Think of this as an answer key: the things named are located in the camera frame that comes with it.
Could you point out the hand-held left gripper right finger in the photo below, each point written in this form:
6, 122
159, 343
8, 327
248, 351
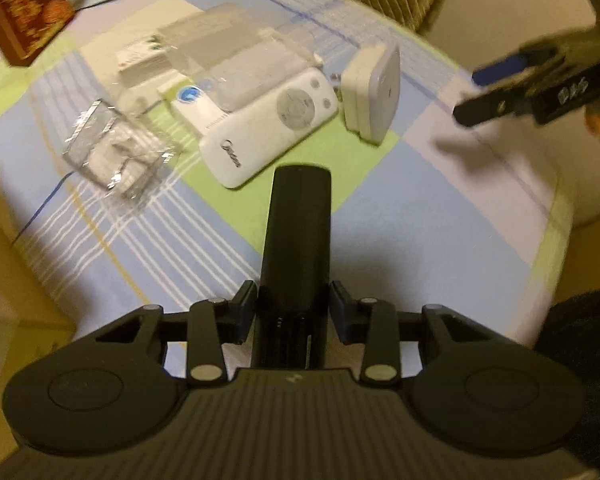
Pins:
344, 317

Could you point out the white medicine box blue logo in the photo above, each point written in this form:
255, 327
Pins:
195, 106

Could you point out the black cylindrical bottle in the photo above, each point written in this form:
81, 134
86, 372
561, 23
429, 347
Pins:
296, 240

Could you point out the white box green plant print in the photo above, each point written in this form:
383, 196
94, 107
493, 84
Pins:
140, 59

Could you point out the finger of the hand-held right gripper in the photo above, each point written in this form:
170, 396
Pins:
490, 106
505, 66

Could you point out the clear bag with white item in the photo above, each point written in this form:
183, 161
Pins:
115, 152

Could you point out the white remote control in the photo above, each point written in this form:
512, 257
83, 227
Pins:
270, 125

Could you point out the dark cloth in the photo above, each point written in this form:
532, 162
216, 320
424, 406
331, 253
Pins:
585, 375

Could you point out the large clear plastic package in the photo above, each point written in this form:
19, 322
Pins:
240, 45

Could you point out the white plug adapter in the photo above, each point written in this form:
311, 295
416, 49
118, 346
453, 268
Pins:
375, 92

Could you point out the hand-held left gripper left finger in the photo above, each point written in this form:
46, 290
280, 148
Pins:
243, 314

